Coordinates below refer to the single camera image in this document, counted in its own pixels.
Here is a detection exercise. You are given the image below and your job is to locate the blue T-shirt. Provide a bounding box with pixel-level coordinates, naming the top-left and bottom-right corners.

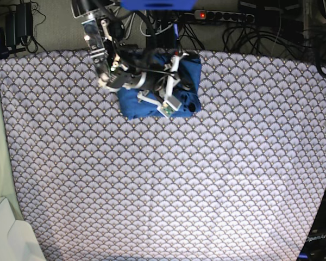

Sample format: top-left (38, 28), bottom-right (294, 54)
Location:
top-left (117, 52), bottom-right (202, 120)

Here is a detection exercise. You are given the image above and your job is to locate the black OpenArm case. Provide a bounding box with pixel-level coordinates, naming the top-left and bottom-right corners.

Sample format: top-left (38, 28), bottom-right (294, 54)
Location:
top-left (297, 190), bottom-right (326, 260)

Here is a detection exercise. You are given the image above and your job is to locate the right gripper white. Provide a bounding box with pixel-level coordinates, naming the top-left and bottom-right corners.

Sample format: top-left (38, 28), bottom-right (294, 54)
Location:
top-left (137, 52), bottom-right (196, 118)

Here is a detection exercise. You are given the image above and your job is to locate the white power strip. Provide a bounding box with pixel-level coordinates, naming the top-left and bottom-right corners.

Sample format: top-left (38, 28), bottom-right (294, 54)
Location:
top-left (193, 10), bottom-right (255, 24)

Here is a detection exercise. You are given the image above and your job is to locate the white plastic bin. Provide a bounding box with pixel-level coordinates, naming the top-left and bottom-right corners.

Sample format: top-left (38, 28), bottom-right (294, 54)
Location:
top-left (0, 197), bottom-right (45, 260)

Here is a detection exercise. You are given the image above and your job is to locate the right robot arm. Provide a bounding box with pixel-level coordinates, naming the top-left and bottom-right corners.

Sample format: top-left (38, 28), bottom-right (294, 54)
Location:
top-left (71, 1), bottom-right (202, 119)

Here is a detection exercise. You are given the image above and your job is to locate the fan-patterned table cloth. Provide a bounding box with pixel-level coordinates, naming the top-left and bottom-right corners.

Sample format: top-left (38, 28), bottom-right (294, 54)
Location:
top-left (0, 51), bottom-right (326, 260)

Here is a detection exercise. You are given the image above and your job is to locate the blue box overhead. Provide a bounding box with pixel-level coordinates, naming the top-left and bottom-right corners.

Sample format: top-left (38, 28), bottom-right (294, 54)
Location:
top-left (120, 0), bottom-right (196, 11)

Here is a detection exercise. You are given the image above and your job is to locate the black power adapter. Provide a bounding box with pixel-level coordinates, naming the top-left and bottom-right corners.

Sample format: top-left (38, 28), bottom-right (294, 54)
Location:
top-left (5, 2), bottom-right (33, 47)

